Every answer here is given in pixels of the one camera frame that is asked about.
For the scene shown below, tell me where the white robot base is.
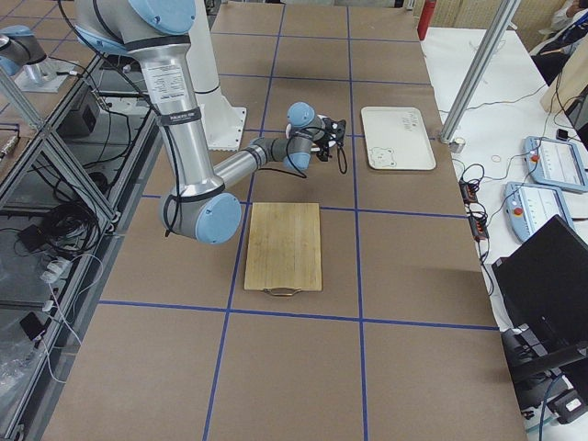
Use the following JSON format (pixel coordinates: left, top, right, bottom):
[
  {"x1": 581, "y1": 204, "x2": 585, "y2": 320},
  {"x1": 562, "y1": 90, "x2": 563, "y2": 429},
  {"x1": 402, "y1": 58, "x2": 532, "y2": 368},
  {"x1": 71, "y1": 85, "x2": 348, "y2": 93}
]
[{"x1": 187, "y1": 0, "x2": 247, "y2": 151}]

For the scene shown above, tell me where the blue teach pendant near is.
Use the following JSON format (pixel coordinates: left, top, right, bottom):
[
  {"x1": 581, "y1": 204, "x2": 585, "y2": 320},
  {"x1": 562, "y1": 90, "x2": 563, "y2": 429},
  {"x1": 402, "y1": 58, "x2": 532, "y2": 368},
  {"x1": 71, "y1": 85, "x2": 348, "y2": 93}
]
[{"x1": 504, "y1": 182, "x2": 574, "y2": 242}]

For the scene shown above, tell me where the blue teach pendant far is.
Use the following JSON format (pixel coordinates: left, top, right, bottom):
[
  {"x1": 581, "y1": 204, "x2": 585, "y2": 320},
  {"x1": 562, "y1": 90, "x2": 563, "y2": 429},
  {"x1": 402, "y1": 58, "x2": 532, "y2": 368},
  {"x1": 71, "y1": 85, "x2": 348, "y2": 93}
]
[{"x1": 524, "y1": 136, "x2": 587, "y2": 193}]

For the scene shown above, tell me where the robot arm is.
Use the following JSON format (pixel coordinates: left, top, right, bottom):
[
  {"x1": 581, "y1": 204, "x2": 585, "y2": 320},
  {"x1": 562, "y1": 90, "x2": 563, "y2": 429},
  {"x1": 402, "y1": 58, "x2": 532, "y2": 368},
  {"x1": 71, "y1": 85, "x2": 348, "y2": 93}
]
[
  {"x1": 75, "y1": 1, "x2": 346, "y2": 244},
  {"x1": 1, "y1": 25, "x2": 79, "y2": 93}
]

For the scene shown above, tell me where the metal cutting board handle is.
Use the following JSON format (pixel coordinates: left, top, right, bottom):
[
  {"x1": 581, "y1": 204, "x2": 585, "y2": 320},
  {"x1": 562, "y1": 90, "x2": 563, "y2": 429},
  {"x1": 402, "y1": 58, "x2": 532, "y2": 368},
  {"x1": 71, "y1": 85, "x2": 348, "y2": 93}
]
[{"x1": 263, "y1": 288, "x2": 301, "y2": 297}]

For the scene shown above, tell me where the orange power strip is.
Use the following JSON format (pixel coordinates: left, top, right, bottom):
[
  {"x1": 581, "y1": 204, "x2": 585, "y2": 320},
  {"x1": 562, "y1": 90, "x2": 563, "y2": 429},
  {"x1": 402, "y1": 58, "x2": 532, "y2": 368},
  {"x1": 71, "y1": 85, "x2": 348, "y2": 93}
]
[{"x1": 458, "y1": 179, "x2": 490, "y2": 243}]

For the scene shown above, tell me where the cream bear tray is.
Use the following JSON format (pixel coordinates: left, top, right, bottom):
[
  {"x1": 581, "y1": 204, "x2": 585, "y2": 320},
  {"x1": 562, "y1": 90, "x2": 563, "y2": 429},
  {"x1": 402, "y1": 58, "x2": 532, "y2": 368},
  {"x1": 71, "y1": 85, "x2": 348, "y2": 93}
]
[{"x1": 361, "y1": 106, "x2": 436, "y2": 171}]

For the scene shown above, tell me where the black laptop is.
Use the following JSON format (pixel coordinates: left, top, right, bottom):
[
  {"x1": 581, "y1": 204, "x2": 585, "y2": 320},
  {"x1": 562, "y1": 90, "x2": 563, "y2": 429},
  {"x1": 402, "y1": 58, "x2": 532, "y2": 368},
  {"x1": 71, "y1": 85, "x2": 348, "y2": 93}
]
[{"x1": 492, "y1": 215, "x2": 587, "y2": 345}]

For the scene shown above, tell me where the aluminium frame post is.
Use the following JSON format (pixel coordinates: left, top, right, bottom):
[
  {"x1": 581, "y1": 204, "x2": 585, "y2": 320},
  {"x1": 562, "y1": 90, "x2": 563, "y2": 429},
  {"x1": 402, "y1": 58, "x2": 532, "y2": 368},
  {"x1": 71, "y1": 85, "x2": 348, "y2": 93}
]
[{"x1": 439, "y1": 0, "x2": 521, "y2": 144}]

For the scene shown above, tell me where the bamboo cutting board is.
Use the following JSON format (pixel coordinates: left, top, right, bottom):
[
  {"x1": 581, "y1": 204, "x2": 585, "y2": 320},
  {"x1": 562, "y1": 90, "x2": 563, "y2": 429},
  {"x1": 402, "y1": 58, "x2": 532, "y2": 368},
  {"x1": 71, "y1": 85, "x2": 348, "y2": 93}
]
[{"x1": 244, "y1": 202, "x2": 322, "y2": 292}]

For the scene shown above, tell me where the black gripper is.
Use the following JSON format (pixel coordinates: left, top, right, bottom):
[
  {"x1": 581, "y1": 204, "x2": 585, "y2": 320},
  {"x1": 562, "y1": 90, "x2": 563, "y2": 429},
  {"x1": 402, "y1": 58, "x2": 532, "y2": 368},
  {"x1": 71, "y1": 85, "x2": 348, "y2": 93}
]
[{"x1": 317, "y1": 117, "x2": 346, "y2": 162}]

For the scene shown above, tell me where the red fire extinguisher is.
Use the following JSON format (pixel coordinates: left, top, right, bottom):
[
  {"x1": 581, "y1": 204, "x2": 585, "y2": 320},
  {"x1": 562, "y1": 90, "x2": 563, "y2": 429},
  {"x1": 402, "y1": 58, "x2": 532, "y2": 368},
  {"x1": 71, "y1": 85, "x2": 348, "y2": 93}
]
[{"x1": 417, "y1": 0, "x2": 436, "y2": 41}]

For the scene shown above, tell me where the black box device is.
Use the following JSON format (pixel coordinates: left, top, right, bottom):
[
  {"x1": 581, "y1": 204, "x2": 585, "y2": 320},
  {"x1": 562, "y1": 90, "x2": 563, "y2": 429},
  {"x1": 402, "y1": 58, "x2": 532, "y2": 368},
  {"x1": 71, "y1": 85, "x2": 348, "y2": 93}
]
[{"x1": 57, "y1": 85, "x2": 100, "y2": 138}]

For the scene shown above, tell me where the blue teach pendant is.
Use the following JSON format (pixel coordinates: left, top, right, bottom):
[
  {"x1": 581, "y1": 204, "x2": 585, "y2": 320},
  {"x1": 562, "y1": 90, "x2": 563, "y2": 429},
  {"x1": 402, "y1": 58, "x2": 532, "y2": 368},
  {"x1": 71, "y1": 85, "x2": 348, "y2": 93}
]
[
  {"x1": 504, "y1": 182, "x2": 574, "y2": 242},
  {"x1": 524, "y1": 136, "x2": 587, "y2": 193}
]

